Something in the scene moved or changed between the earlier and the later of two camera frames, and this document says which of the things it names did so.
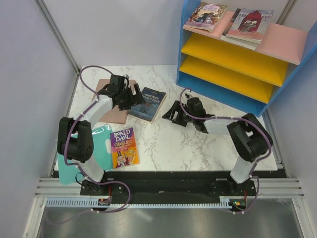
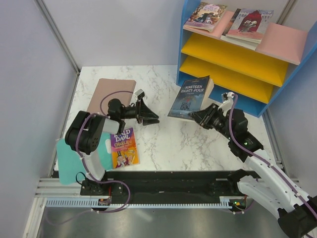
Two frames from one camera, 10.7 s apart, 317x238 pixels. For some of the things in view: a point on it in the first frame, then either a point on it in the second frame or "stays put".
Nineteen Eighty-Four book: x=148 y=111 → x=189 y=97
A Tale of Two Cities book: x=249 y=45 stays put
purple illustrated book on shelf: x=205 y=16 stays put
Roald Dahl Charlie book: x=124 y=149 stays put
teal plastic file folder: x=102 y=149 stays put
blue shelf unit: x=241 y=78 stays put
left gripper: x=137 y=98 → x=143 y=112
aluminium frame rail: x=51 y=27 stays put
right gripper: x=176 y=107 → x=203 y=117
